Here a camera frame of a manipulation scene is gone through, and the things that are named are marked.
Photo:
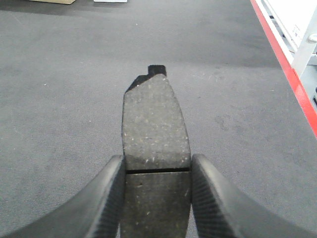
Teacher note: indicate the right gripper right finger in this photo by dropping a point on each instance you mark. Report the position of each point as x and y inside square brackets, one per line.
[222, 210]

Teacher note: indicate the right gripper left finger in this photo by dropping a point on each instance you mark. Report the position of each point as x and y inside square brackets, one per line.
[94, 212]

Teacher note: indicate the grey brake pad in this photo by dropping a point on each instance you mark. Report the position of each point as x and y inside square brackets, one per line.
[156, 148]

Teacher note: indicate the white flat box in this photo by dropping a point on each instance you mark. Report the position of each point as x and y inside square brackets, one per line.
[112, 1]

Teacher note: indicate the cardboard box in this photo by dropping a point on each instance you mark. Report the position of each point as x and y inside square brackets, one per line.
[56, 1]

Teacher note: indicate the red conveyor edge rail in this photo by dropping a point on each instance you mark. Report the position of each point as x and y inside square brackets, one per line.
[289, 72]

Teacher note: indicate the white machine side frame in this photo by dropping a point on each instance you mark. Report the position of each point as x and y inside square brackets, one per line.
[294, 24]

